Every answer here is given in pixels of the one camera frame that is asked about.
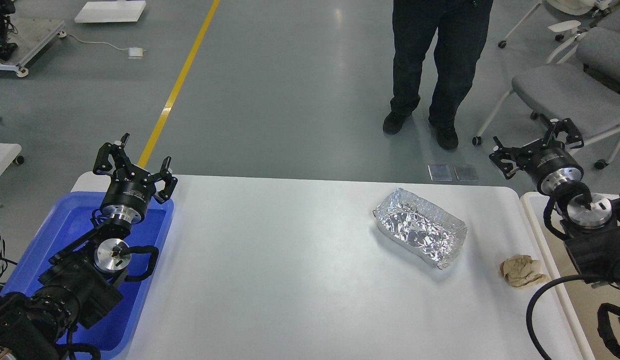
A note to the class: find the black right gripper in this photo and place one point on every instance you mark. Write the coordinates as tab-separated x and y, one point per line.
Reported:
549	165

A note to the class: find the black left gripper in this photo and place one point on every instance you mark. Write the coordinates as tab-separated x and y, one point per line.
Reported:
128	196

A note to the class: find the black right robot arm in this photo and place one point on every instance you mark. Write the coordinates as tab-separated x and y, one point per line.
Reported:
588	223

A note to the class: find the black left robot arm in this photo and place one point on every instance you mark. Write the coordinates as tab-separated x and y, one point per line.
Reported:
81	286

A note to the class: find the metal floor plate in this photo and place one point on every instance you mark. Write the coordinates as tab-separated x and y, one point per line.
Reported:
466	173
440	173

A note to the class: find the grey office chair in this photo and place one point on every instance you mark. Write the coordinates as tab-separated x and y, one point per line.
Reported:
559	90

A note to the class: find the crumpled brown paper ball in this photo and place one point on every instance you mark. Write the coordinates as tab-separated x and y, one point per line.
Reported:
521	271

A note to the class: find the aluminium foil tray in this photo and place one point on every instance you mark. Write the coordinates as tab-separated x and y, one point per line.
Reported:
421	227

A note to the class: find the white side table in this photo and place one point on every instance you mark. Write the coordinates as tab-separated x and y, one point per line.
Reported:
10	154

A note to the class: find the person in black clothes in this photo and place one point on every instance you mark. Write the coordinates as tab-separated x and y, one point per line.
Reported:
458	29

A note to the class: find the white chair at right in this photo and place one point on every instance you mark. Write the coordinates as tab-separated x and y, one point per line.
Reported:
575	9

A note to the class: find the white flat board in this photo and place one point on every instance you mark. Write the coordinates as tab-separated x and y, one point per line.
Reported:
110	11

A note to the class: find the blue plastic bin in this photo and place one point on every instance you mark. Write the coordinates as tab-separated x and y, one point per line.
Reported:
68	220

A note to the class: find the beige plastic bin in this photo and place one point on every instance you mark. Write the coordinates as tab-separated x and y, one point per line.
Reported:
580	301

